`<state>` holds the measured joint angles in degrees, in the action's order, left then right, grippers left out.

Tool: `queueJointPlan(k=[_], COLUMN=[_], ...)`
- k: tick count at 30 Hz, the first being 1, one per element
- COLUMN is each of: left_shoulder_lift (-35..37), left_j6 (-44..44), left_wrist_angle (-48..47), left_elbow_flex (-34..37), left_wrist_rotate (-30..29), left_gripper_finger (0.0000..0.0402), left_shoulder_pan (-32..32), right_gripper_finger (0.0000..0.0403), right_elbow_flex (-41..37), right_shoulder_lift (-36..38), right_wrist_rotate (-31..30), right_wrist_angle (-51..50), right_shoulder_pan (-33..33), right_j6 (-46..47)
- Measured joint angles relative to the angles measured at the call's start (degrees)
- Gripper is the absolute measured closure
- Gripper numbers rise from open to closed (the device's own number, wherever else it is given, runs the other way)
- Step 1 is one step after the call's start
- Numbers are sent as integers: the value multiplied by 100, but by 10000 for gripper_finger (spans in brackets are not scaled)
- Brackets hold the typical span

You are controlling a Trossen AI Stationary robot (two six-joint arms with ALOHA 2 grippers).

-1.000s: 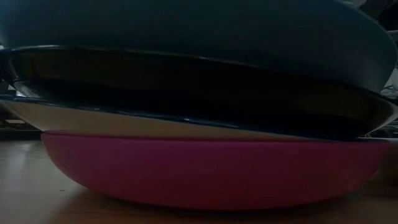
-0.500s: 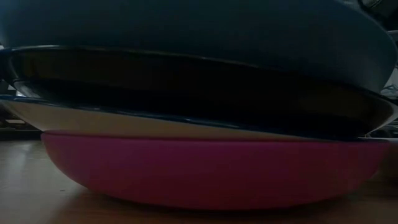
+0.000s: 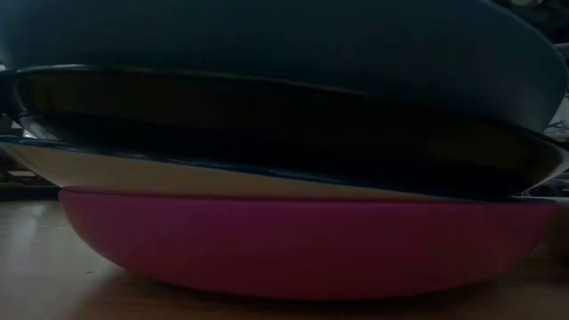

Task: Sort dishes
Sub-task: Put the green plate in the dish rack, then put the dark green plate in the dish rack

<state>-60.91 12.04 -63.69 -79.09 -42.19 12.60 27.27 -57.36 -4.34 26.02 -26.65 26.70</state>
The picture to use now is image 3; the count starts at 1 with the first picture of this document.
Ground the slate blue plate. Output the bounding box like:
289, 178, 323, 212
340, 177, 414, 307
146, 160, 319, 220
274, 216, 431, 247
0, 0, 569, 134

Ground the pink bowl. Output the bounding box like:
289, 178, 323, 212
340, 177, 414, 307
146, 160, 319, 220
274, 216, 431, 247
57, 186, 559, 301

